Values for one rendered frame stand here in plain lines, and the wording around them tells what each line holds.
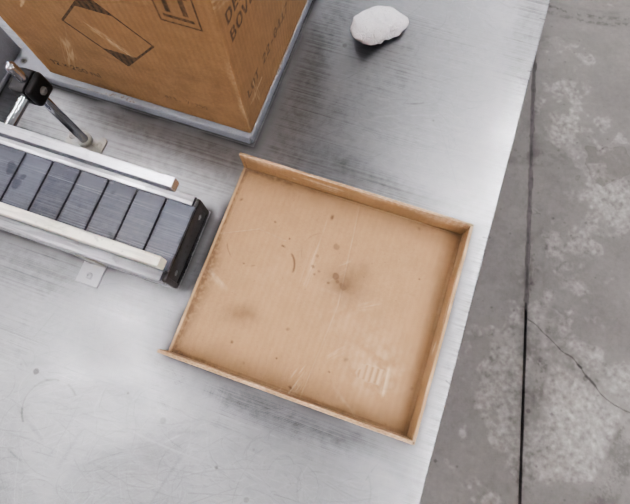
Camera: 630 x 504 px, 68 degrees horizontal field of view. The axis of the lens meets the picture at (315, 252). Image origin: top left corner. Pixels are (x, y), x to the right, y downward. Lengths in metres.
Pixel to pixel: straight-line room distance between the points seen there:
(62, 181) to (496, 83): 0.59
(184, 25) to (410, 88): 0.33
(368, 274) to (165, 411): 0.29
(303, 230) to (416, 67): 0.29
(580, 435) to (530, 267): 0.49
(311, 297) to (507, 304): 1.01
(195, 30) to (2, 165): 0.32
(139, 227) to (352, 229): 0.26
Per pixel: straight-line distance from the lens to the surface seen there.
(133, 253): 0.54
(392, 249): 0.59
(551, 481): 1.55
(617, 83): 1.97
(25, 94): 0.62
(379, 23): 0.71
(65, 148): 0.57
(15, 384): 0.68
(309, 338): 0.57
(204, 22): 0.49
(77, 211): 0.63
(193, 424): 0.59
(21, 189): 0.68
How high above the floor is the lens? 1.40
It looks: 75 degrees down
